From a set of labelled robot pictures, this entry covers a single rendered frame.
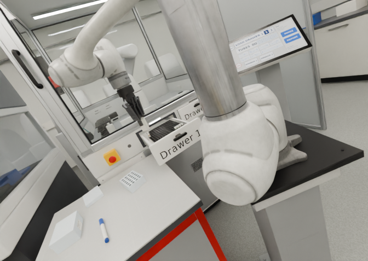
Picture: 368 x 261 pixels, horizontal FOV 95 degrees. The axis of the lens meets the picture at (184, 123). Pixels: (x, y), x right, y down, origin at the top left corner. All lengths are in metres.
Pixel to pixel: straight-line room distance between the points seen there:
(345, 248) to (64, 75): 1.55
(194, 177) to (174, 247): 0.72
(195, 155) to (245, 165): 0.97
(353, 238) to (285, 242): 0.66
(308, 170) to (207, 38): 0.48
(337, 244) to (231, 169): 1.13
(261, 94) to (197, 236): 0.55
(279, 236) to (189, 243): 0.33
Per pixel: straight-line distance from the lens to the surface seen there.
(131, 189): 0.88
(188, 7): 0.34
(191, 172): 1.34
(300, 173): 0.63
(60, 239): 0.88
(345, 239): 1.45
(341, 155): 0.69
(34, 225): 1.29
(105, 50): 0.81
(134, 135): 1.11
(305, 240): 0.91
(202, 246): 0.80
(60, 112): 1.09
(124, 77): 0.82
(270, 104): 0.55
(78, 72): 0.71
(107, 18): 0.65
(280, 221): 0.77
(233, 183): 0.35
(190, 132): 0.84
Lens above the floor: 1.20
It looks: 19 degrees down
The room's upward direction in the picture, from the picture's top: 24 degrees counter-clockwise
